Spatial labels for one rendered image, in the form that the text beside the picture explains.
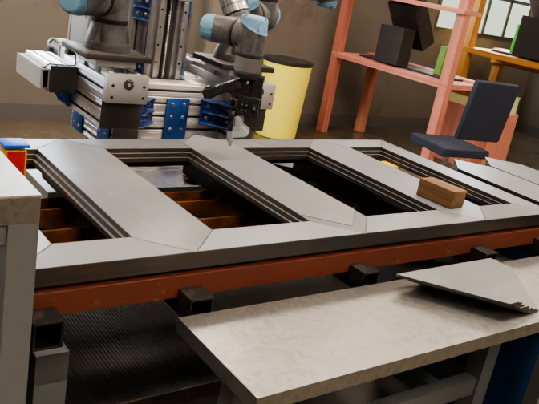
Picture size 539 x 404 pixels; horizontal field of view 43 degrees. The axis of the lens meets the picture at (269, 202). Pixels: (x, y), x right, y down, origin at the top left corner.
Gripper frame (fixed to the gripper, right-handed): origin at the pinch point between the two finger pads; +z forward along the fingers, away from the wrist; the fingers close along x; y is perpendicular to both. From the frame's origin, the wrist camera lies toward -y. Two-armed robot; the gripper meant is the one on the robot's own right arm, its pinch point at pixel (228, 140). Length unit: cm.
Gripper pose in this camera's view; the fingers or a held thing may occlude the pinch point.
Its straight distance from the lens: 197.6
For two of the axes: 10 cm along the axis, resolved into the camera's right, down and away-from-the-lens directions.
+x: 1.0, -3.0, 9.5
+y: 9.8, 2.0, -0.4
